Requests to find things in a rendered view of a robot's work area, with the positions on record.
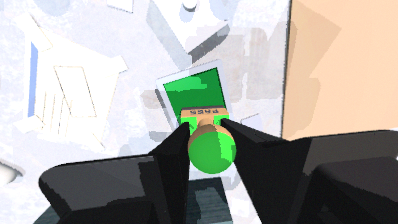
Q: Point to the green-topped pass stamp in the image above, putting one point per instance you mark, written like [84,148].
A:
[211,147]

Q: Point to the white cylinder with dark grey cap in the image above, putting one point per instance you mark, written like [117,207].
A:
[7,175]

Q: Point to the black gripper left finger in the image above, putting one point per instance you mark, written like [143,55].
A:
[160,176]

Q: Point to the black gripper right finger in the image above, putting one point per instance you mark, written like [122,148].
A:
[276,172]

